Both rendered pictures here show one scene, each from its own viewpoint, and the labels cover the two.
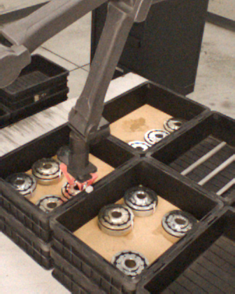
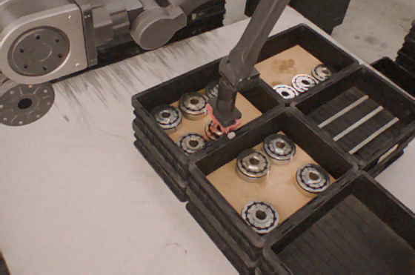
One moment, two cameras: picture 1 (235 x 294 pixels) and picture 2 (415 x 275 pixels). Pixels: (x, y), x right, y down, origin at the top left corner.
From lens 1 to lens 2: 22 cm
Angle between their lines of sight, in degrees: 9
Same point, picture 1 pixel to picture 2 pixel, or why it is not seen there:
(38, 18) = not seen: outside the picture
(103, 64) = (263, 22)
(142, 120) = (291, 62)
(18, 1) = not seen: outside the picture
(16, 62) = (170, 25)
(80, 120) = (231, 70)
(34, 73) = not seen: outside the picture
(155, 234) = (288, 184)
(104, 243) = (238, 188)
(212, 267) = (337, 225)
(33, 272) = (168, 201)
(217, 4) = not seen: outside the picture
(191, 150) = (333, 100)
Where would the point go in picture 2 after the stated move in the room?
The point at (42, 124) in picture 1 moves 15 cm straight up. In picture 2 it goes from (195, 49) to (198, 21)
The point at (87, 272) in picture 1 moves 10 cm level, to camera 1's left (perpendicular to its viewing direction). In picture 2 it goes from (218, 217) to (182, 211)
